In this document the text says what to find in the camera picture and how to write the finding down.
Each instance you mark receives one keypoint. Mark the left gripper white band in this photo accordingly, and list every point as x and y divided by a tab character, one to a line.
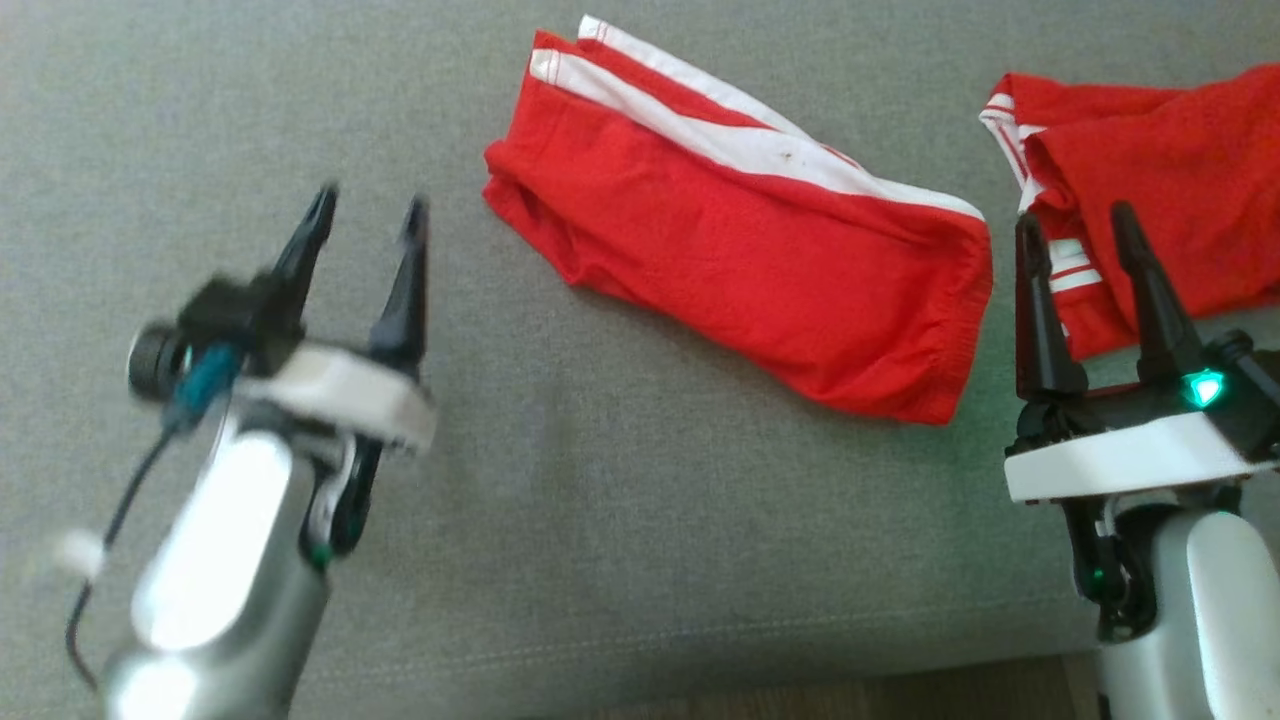
340	390

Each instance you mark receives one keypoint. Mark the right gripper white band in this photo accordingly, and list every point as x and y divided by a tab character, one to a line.
1120	455

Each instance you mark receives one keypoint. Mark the red basketball jersey number 23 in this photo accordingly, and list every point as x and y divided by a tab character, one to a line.
1170	170

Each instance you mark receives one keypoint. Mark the red shorts white stripe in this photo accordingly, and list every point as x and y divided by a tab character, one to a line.
740	240

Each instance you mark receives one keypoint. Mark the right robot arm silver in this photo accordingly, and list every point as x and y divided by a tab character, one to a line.
1200	610

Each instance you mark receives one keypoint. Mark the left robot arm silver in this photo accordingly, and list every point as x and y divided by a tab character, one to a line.
220	560

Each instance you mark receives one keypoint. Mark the large grey sofa chaise cushion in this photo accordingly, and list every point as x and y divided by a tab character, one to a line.
600	530

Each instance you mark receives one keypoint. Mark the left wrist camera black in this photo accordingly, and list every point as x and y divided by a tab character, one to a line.
215	320

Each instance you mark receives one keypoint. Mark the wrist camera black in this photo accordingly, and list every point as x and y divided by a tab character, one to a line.
1245	390
215	320

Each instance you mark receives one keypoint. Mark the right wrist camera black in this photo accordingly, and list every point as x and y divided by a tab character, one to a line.
1245	390

